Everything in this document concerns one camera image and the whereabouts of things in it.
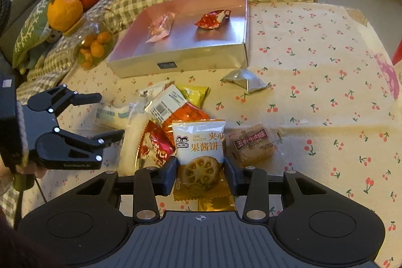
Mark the black fan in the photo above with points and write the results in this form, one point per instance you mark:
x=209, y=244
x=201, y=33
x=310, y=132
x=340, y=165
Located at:
x=4, y=4

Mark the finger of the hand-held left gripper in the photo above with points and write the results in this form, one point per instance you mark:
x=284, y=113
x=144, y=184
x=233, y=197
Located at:
x=110, y=136
x=91, y=97

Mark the white biscuit packet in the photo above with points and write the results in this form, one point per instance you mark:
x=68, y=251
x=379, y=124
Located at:
x=199, y=136

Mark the yellow snack packet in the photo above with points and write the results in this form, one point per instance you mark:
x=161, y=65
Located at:
x=194, y=93

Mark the orange plush fruit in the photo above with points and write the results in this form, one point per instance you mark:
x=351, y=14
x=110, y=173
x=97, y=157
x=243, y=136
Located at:
x=64, y=12

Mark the clear brown cake packet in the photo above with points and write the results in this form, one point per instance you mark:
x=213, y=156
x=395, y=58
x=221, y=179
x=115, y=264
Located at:
x=251, y=142

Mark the long clear white packet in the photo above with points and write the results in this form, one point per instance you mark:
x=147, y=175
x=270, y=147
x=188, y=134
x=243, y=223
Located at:
x=132, y=139

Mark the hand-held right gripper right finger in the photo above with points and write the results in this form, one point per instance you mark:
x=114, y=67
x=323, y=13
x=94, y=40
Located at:
x=230, y=175

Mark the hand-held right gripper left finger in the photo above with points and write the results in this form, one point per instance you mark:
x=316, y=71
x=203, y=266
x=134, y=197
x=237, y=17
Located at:
x=171, y=172

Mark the wooden jar lid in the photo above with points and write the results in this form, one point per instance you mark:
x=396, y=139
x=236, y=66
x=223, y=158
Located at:
x=75, y=24

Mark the dark grey cushion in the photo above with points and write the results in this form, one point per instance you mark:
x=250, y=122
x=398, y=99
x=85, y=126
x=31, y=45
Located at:
x=28, y=1

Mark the silver foil packet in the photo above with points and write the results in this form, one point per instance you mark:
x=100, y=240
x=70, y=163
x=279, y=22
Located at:
x=248, y=81

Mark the red white snack packet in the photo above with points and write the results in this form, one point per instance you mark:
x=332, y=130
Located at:
x=154, y=142

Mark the cherry print cloth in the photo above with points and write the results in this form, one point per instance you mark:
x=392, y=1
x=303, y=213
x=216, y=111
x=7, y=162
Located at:
x=314, y=98

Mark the green white-patterned plush cushion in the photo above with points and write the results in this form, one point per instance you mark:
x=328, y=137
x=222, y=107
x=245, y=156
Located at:
x=28, y=32

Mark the white green snack packet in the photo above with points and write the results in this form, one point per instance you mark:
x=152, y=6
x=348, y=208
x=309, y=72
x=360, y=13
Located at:
x=110, y=115

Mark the silver cardboard box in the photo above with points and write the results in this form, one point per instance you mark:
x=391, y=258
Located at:
x=201, y=57

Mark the person's left hand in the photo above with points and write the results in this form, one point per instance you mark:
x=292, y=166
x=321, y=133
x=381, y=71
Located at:
x=31, y=168

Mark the pile of small oranges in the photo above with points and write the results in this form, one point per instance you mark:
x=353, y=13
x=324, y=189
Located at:
x=97, y=49

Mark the white barcode snack packet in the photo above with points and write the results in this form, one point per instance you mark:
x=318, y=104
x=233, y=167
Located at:
x=166, y=101

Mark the orange-red snack packet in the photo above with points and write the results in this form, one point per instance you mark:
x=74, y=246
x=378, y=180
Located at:
x=191, y=112

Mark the pink candy packet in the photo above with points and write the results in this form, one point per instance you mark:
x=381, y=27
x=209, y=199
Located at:
x=160, y=24

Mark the red foil candy packet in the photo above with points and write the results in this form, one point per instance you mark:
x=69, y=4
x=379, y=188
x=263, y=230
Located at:
x=210, y=20

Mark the glass jar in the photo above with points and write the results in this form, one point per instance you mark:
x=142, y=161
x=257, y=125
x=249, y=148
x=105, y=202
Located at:
x=94, y=32

